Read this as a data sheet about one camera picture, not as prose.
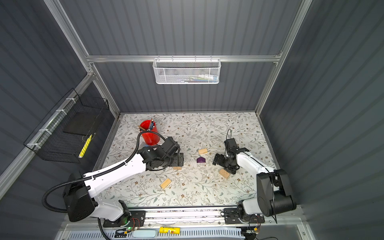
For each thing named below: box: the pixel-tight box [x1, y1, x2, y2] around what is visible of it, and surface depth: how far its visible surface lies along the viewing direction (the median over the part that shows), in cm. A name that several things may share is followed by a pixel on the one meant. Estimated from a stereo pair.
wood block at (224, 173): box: [219, 168, 231, 180], surface depth 88 cm
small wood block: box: [198, 148, 208, 154], surface depth 100 cm
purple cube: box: [196, 156, 206, 163], surface depth 96 cm
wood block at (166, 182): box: [160, 178, 172, 189], surface depth 86 cm
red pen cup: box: [140, 120, 161, 146], surface depth 99 cm
